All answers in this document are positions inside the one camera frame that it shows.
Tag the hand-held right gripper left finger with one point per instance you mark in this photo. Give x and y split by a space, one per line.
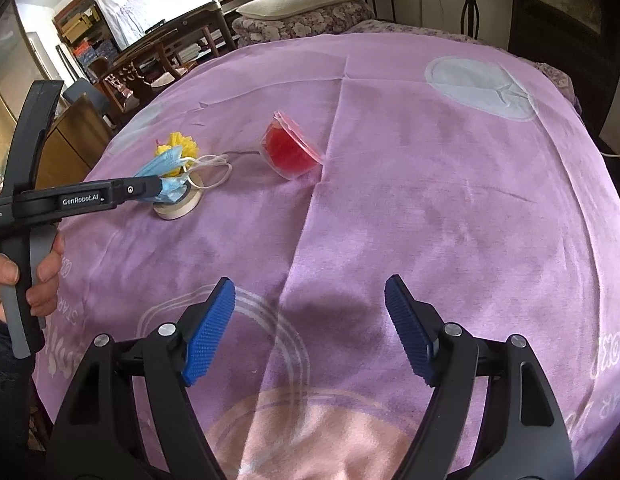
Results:
209 330

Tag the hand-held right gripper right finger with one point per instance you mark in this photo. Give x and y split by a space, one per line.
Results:
407 330

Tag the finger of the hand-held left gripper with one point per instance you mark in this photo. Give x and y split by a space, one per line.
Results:
139 191

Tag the blue face mask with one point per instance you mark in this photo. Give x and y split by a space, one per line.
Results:
164 162

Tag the person's left forearm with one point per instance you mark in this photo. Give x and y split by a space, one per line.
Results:
4 385

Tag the person's left hand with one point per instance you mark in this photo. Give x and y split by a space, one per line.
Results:
44 272

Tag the beige tape roll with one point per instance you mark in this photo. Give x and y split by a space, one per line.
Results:
182 211

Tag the yellow crumpled wrapper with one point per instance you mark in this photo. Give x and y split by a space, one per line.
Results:
182 142

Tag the wooden cabinet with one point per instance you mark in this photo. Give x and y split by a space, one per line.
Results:
74 145

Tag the grey chair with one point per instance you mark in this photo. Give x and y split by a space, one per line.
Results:
87 97

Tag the pink printed blanket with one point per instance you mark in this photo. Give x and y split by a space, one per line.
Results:
440 210

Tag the dark wooden table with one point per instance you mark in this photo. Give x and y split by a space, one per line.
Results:
159 55

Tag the red plastic container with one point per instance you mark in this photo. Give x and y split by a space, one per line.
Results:
290 152

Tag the cluttered bookshelf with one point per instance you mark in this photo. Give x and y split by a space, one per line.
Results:
82 40

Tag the folded floral quilt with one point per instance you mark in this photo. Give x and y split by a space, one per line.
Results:
300 27

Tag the cream pillow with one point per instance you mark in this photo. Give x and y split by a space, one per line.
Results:
300 2

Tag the floral bed sheet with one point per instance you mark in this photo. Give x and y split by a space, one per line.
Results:
555 76

